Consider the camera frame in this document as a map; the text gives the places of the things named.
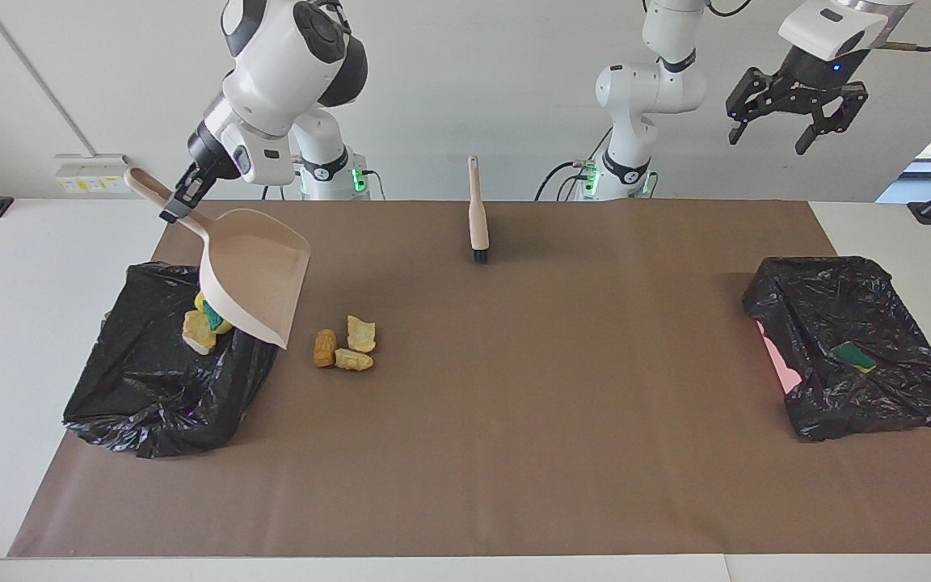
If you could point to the white wall outlet box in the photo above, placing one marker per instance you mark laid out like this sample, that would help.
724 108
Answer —
98 174

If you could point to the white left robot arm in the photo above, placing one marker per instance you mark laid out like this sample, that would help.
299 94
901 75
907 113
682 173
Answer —
635 89

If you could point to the yellow foam chunk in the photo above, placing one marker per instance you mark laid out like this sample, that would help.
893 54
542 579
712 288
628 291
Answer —
200 303

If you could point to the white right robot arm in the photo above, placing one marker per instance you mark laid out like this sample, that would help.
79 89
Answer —
288 56

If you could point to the brown paper table mat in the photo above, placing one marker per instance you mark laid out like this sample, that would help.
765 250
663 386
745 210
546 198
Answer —
514 444

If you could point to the thin grey wall conduit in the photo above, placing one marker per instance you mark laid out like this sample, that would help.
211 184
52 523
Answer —
37 77

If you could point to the beige plastic dustpan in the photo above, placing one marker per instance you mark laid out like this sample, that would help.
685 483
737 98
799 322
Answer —
259 275

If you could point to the pink bin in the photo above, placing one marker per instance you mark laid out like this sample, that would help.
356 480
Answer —
781 364

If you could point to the beige foam chunk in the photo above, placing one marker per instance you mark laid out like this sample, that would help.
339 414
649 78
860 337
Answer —
361 334
354 360
197 333

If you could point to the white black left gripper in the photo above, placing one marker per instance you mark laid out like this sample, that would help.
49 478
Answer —
829 36

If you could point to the green yellow sponge piece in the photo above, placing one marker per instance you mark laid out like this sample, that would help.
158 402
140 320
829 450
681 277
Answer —
215 322
853 356

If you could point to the black plastic trash bag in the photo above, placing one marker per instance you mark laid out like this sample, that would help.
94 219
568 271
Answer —
837 299
158 396

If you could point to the orange brown foam chunk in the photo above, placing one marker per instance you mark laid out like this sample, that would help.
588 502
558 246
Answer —
325 348

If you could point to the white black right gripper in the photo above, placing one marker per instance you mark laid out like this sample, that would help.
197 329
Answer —
263 158

